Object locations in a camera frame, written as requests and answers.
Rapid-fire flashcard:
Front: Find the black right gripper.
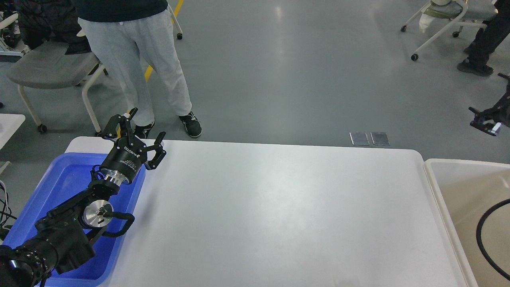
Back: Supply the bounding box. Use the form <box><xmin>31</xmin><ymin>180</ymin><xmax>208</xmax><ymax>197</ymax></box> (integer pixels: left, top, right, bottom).
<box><xmin>469</xmin><ymin>73</ymin><xmax>510</xmax><ymax>136</ymax></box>

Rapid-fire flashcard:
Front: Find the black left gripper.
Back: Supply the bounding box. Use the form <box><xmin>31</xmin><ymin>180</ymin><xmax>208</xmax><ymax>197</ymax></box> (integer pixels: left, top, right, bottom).
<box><xmin>100</xmin><ymin>108</ymin><xmax>167</xmax><ymax>184</ymax></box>

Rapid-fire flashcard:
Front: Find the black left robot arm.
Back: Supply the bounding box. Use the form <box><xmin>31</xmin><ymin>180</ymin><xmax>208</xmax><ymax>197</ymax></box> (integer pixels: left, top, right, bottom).
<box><xmin>1</xmin><ymin>108</ymin><xmax>166</xmax><ymax>287</ymax></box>

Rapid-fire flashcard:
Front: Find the person in black trousers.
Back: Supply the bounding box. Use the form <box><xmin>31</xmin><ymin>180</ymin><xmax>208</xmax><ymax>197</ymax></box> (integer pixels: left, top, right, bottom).
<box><xmin>457</xmin><ymin>0</ymin><xmax>510</xmax><ymax>77</ymax></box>

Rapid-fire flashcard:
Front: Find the blue plastic bin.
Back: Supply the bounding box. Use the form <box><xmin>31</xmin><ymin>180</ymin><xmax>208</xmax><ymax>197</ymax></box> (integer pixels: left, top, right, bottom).
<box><xmin>3</xmin><ymin>153</ymin><xmax>124</xmax><ymax>287</ymax></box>

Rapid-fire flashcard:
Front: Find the white rolling chair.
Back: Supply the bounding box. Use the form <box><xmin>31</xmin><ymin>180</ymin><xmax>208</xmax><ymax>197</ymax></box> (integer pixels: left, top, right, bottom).
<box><xmin>400</xmin><ymin>0</ymin><xmax>498</xmax><ymax>61</ymax></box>

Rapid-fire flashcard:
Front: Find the white plastic bin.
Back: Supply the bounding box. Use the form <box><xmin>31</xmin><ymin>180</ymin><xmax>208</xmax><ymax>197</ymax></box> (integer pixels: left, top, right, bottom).
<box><xmin>424</xmin><ymin>159</ymin><xmax>510</xmax><ymax>287</ymax></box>

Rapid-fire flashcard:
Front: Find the person in grey sweatpants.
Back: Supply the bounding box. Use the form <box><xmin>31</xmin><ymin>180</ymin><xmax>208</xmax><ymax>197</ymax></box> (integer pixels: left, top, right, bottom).
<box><xmin>72</xmin><ymin>0</ymin><xmax>202</xmax><ymax>138</ymax></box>

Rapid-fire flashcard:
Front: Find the right metal floor plate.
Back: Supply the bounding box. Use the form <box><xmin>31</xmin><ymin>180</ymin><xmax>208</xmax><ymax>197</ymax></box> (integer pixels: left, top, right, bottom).
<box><xmin>370</xmin><ymin>132</ymin><xmax>390</xmax><ymax>146</ymax></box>

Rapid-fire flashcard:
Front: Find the metal floor plate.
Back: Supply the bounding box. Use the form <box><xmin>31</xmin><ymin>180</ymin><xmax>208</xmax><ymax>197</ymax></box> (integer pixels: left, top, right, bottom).
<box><xmin>349</xmin><ymin>132</ymin><xmax>370</xmax><ymax>146</ymax></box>
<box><xmin>370</xmin><ymin>132</ymin><xmax>390</xmax><ymax>146</ymax></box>

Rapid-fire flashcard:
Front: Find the small white side table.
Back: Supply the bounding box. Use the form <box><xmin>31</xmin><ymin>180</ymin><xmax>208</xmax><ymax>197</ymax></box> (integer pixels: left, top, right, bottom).
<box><xmin>0</xmin><ymin>113</ymin><xmax>26</xmax><ymax>149</ymax></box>

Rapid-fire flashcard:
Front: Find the left metal floor plate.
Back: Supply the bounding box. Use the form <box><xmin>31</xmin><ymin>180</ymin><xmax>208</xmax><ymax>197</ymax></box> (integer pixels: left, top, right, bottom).
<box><xmin>349</xmin><ymin>132</ymin><xmax>370</xmax><ymax>146</ymax></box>

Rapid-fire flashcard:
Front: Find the grey chair with white frame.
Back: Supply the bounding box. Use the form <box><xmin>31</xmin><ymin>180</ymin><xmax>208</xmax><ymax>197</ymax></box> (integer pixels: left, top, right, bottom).
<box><xmin>7</xmin><ymin>41</ymin><xmax>108</xmax><ymax>136</ymax></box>

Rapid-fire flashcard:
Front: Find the black cable loop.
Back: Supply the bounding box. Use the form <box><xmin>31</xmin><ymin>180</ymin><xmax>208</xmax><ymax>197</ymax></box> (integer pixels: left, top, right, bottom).
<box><xmin>476</xmin><ymin>199</ymin><xmax>510</xmax><ymax>281</ymax></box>

